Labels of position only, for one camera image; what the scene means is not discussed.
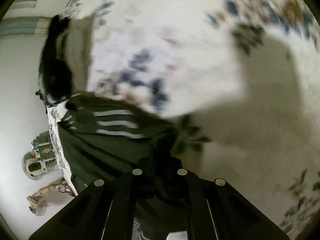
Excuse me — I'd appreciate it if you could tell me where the black striped garment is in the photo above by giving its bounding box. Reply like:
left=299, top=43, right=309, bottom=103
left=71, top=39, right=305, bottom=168
left=37, top=15, right=178, bottom=195

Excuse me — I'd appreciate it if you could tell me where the white floral bed blanket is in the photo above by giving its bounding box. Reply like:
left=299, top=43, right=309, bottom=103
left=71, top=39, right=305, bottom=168
left=61, top=0, right=319, bottom=239

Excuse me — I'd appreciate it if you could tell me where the grey striped left curtain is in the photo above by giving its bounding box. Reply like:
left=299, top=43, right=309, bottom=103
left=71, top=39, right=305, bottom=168
left=1, top=0, right=50, bottom=37

